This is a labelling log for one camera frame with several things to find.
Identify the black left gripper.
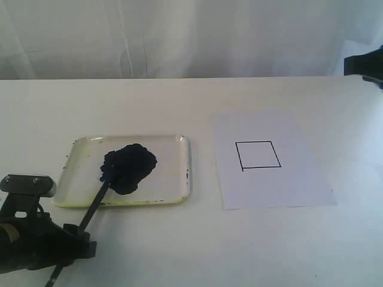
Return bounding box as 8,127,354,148
1,194,97,274

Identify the white paper with square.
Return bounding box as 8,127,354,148
211,112,336,209

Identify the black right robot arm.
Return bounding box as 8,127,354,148
344,46,383,90

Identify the clear plastic tray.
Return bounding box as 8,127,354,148
53,135,191,208

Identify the dark blue putty pile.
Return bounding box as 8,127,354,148
100,143,157,195

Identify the white backdrop curtain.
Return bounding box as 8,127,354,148
1,1,382,80

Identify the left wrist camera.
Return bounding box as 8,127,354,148
1,174,56,198

